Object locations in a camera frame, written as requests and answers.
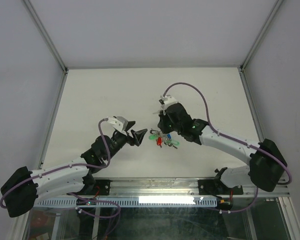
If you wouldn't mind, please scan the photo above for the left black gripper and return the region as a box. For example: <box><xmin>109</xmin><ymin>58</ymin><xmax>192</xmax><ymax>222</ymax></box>
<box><xmin>105</xmin><ymin>121</ymin><xmax>147</xmax><ymax>161</ymax></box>

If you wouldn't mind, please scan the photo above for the keyring with tagged keys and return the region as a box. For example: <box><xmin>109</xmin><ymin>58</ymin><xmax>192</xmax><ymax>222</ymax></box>
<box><xmin>148</xmin><ymin>129</ymin><xmax>180</xmax><ymax>149</ymax></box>

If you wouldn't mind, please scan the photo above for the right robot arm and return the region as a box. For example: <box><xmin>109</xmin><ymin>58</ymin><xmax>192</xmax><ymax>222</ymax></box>
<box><xmin>157</xmin><ymin>102</ymin><xmax>288</xmax><ymax>194</ymax></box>

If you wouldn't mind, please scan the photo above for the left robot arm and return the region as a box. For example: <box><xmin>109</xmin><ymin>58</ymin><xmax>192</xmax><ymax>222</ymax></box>
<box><xmin>0</xmin><ymin>117</ymin><xmax>148</xmax><ymax>218</ymax></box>

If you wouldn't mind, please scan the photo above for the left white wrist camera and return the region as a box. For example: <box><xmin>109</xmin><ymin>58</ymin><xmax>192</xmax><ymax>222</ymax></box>
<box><xmin>106</xmin><ymin>116</ymin><xmax>129</xmax><ymax>135</ymax></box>

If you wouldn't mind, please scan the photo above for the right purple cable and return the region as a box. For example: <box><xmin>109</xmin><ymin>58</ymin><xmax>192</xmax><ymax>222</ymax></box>
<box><xmin>162</xmin><ymin>82</ymin><xmax>293</xmax><ymax>215</ymax></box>

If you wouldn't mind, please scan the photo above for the purple cable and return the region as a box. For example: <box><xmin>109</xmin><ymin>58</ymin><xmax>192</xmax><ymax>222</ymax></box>
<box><xmin>0</xmin><ymin>118</ymin><xmax>122</xmax><ymax>220</ymax></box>
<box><xmin>162</xmin><ymin>82</ymin><xmax>293</xmax><ymax>215</ymax></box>

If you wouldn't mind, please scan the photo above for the aluminium mounting rail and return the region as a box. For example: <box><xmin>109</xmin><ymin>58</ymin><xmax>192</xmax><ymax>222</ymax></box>
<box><xmin>39</xmin><ymin>177</ymin><xmax>290</xmax><ymax>201</ymax></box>

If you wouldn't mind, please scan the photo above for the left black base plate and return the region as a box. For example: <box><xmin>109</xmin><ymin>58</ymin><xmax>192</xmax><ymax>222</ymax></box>
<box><xmin>74</xmin><ymin>179</ymin><xmax>112</xmax><ymax>196</ymax></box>

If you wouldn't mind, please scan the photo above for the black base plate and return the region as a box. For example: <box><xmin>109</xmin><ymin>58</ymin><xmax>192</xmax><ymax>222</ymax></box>
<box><xmin>197</xmin><ymin>179</ymin><xmax>244</xmax><ymax>197</ymax></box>
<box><xmin>74</xmin><ymin>179</ymin><xmax>112</xmax><ymax>196</ymax></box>

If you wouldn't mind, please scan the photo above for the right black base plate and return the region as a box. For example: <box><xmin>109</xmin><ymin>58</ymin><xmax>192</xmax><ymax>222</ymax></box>
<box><xmin>197</xmin><ymin>179</ymin><xmax>244</xmax><ymax>197</ymax></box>

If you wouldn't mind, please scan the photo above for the white slotted cable duct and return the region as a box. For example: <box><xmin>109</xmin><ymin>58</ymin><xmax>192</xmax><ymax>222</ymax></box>
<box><xmin>35</xmin><ymin>195</ymin><xmax>217</xmax><ymax>208</ymax></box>

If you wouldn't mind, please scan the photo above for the left aluminium frame post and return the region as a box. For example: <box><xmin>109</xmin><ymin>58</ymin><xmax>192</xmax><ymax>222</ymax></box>
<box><xmin>21</xmin><ymin>0</ymin><xmax>68</xmax><ymax>74</ymax></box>

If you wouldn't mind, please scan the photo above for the aluminium frame post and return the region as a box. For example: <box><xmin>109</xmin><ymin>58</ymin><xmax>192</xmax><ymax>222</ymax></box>
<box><xmin>239</xmin><ymin>0</ymin><xmax>286</xmax><ymax>72</ymax></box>
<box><xmin>21</xmin><ymin>0</ymin><xmax>68</xmax><ymax>74</ymax></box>

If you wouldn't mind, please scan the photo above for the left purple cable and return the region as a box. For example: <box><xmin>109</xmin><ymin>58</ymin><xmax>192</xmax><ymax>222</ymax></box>
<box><xmin>0</xmin><ymin>118</ymin><xmax>122</xmax><ymax>220</ymax></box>

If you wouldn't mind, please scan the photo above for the right aluminium frame post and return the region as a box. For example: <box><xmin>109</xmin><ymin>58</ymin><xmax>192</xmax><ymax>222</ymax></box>
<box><xmin>239</xmin><ymin>0</ymin><xmax>286</xmax><ymax>72</ymax></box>

